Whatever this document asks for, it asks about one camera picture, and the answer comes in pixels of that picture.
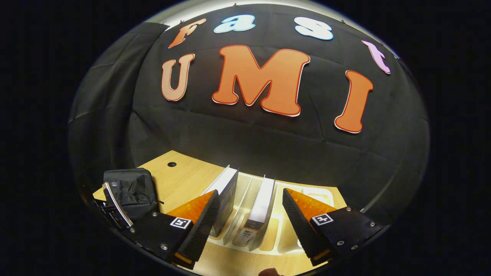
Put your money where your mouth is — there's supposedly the portrait cover white book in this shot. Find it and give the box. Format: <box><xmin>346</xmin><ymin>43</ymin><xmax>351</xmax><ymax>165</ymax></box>
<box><xmin>232</xmin><ymin>175</ymin><xmax>277</xmax><ymax>251</ymax></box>

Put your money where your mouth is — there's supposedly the black schoolbag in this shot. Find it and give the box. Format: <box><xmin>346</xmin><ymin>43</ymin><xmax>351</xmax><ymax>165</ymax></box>
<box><xmin>103</xmin><ymin>168</ymin><xmax>161</xmax><ymax>222</ymax></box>

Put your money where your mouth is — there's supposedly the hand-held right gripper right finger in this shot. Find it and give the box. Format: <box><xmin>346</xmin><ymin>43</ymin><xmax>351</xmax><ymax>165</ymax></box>
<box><xmin>282</xmin><ymin>187</ymin><xmax>385</xmax><ymax>268</ymax></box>

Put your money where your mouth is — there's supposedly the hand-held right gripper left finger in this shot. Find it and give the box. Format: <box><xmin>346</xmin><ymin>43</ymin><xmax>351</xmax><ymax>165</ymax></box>
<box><xmin>130</xmin><ymin>189</ymin><xmax>222</xmax><ymax>269</ymax></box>

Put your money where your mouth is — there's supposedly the white plastic bookshelf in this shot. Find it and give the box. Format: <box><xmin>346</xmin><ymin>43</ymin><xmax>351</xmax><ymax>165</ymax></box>
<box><xmin>209</xmin><ymin>171</ymin><xmax>335</xmax><ymax>255</ymax></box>

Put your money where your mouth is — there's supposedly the blue spine book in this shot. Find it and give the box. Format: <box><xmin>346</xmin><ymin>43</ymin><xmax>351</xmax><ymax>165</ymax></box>
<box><xmin>200</xmin><ymin>165</ymin><xmax>240</xmax><ymax>238</ymax></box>

